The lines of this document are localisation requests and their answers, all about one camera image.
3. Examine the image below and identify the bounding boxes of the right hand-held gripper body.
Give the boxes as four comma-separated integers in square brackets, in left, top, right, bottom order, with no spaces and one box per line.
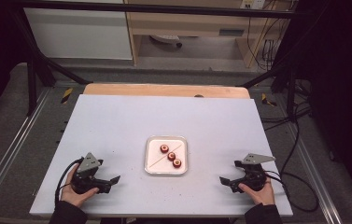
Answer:
[229,152,276,194]

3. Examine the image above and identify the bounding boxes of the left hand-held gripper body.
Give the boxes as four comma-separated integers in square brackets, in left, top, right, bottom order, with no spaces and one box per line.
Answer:
[70,151,112,196]

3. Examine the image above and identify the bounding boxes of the white square tray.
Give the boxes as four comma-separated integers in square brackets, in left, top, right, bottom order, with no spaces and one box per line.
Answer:
[144,134,190,176]

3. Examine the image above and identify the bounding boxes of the thin wooden skewer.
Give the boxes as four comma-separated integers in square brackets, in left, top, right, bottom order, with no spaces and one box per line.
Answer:
[148,143,183,168]

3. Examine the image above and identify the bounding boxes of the person's left hand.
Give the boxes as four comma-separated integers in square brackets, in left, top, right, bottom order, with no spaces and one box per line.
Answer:
[60,163,100,208]

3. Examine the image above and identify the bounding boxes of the person's right hand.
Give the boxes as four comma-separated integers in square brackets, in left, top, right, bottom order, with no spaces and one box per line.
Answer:
[237,177,276,207]

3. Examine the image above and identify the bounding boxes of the yellow black tape strip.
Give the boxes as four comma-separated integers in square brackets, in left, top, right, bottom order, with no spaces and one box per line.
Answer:
[260,92,278,107]
[60,87,74,105]

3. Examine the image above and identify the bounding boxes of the light wooden table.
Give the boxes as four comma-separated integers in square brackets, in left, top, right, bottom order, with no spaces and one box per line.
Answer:
[82,82,251,100]

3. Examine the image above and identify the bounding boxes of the white cabinet panel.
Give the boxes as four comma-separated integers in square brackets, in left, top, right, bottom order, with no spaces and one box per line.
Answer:
[23,7,134,61]

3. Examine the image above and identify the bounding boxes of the office chair base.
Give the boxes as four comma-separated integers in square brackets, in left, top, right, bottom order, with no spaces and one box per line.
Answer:
[149,34,184,49]

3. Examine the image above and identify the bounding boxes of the wooden desk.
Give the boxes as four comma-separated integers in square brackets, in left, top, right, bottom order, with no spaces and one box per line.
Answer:
[123,0,293,69]

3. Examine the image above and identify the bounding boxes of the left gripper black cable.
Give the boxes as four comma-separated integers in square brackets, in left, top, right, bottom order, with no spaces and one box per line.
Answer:
[53,157,85,207]

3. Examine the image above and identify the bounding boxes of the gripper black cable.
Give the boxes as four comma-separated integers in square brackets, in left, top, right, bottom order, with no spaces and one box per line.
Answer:
[262,169,320,214]
[53,157,85,207]

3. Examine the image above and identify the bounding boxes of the aluminium floor rail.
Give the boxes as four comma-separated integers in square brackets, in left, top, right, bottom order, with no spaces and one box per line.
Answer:
[0,88,52,204]
[288,122,344,224]

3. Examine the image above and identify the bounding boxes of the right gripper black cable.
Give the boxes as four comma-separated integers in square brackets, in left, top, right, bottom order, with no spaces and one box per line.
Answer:
[262,169,320,214]

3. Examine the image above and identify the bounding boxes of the black floor cable bundle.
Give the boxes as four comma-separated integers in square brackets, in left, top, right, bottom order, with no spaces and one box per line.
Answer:
[260,77,313,133]

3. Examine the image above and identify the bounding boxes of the black hanging cables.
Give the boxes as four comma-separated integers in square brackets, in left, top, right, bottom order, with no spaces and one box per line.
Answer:
[246,8,282,72]

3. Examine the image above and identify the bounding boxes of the white wall socket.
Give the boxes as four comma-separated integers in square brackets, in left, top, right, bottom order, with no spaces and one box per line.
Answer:
[240,0,267,10]

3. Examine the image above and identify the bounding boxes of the black metal frame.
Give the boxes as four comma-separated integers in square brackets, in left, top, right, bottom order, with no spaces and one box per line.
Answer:
[8,0,303,118]

